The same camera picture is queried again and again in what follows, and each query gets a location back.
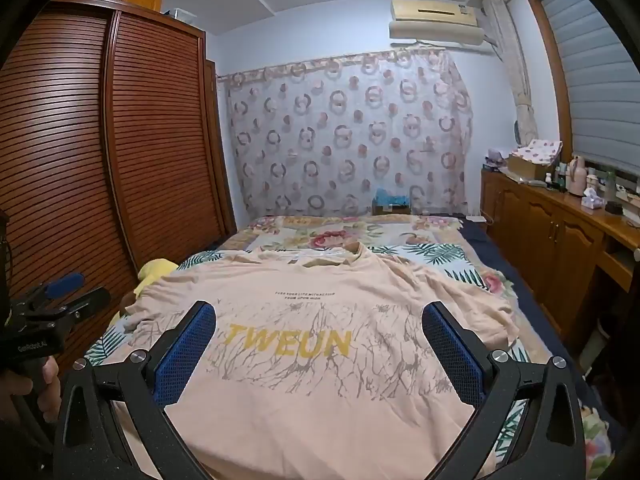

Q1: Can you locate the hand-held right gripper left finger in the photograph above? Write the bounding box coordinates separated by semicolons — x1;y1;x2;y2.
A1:
52;300;218;480

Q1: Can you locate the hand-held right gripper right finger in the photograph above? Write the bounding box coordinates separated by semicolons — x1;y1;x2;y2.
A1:
421;301;587;480

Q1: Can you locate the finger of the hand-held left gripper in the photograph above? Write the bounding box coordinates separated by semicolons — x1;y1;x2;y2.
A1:
30;286;112;323
17;272;86;309

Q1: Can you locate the peach printed t-shirt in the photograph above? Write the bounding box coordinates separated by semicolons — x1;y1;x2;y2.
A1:
120;241;518;480

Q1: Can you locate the person's left forearm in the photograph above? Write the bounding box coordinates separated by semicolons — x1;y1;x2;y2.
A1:
0;405;53;480

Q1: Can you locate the person's left hand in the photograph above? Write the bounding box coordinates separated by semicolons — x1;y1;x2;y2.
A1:
31;357;62;426

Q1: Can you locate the yellow plush toy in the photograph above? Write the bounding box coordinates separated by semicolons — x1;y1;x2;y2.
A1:
107;258;180;331

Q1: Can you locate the palm leaf print sheet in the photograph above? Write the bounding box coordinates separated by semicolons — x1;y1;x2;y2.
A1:
82;242;531;461

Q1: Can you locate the navy bed sheet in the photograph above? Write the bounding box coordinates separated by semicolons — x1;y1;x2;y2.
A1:
460;216;596;381

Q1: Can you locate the grey trash bin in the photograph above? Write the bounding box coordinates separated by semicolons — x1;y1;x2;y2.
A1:
582;316;612;376

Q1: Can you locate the wooden louvered wardrobe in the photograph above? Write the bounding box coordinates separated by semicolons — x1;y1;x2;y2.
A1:
0;0;238;376

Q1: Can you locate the wooden sideboard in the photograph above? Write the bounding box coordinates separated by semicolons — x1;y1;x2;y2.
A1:
480;167;640;361

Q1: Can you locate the brown box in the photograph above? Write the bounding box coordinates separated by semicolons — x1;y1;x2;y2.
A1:
371;202;412;217

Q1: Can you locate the floral blanket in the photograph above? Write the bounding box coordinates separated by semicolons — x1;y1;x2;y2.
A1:
220;214;618;478

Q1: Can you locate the cardboard box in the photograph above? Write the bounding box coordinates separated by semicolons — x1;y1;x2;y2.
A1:
506;154;558;182

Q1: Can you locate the pink thermos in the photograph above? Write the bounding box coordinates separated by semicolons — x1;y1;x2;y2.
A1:
568;155;587;197

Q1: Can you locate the pink floral cloth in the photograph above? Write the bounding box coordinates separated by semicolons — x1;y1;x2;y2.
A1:
511;139;563;163

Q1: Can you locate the circle print sheer curtain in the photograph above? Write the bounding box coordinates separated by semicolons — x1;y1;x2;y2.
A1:
216;46;475;221

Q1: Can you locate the beige tied curtain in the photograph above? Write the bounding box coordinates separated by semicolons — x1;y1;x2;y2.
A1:
482;0;538;146

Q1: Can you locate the beige air conditioner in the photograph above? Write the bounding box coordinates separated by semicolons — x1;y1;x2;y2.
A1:
389;0;496;53

